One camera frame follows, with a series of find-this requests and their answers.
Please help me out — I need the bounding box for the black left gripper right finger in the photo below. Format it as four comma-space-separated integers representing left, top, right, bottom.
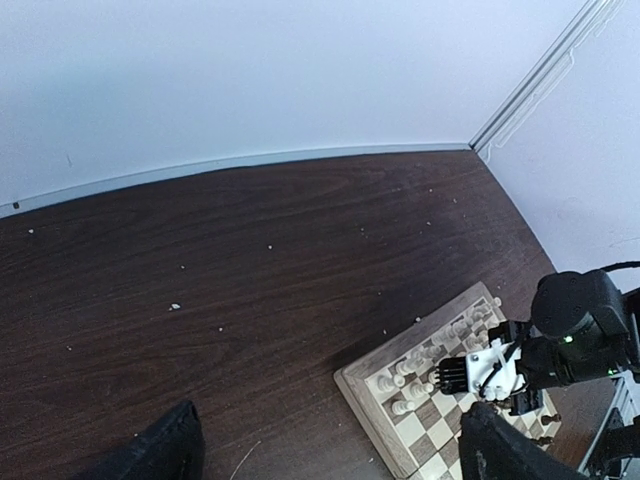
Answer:
459, 402, 587, 480

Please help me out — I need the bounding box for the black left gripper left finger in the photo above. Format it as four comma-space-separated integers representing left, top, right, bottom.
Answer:
74, 400, 205, 480

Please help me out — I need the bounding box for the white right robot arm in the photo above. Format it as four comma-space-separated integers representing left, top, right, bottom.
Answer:
519, 261, 639, 389

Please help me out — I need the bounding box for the wooden chess board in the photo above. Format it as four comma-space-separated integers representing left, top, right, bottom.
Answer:
332, 280, 566, 480

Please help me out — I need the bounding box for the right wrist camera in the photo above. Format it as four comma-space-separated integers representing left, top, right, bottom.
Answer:
433, 321, 531, 402

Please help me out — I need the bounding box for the right aluminium corner post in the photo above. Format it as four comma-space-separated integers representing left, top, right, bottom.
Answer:
469, 0, 625, 159

